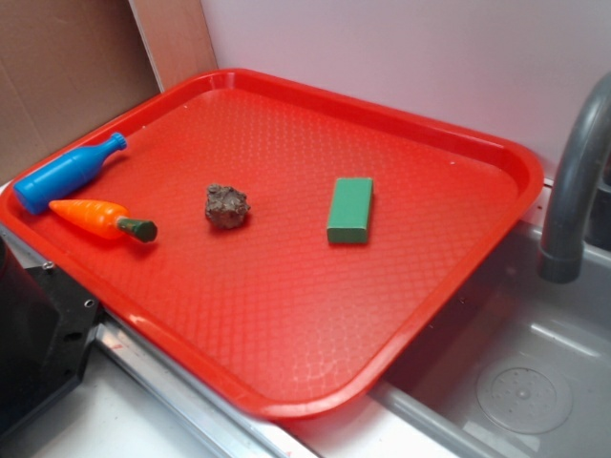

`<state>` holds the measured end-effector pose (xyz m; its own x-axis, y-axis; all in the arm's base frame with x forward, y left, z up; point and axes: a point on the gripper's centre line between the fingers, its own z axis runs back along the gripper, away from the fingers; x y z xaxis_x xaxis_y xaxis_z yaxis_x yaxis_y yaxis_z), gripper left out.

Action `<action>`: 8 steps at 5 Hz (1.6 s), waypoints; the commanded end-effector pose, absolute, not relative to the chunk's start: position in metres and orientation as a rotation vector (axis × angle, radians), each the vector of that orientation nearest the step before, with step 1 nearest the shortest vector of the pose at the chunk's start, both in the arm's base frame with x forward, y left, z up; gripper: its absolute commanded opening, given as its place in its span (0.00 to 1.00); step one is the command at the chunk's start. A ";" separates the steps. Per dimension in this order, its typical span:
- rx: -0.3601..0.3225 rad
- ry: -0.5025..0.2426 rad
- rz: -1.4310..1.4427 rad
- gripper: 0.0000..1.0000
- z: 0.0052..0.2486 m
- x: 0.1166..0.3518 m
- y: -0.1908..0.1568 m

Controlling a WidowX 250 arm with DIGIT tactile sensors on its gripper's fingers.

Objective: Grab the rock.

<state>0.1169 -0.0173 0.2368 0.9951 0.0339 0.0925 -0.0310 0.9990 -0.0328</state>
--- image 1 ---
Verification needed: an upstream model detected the blue toy bottle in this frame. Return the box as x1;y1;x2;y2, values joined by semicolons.
13;133;127;215

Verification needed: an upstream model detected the brown rough rock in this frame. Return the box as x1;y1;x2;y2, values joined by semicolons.
205;183;250;230

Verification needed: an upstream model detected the green rectangular block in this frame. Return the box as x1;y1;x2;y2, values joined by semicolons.
327;177;373;244

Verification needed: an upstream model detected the red plastic tray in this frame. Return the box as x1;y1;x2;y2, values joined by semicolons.
1;70;543;420

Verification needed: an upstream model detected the grey toy sink basin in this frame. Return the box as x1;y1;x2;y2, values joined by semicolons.
371;188;610;457

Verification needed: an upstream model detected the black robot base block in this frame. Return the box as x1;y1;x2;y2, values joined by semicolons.
1;242;100;440

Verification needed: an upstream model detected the orange toy carrot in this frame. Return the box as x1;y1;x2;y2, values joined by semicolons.
49;199;158;243

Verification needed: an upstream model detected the grey toy faucet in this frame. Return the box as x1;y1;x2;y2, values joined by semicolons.
537;74;610;283

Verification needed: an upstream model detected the brown cardboard sheet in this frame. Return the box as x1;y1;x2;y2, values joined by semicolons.
1;1;217;182

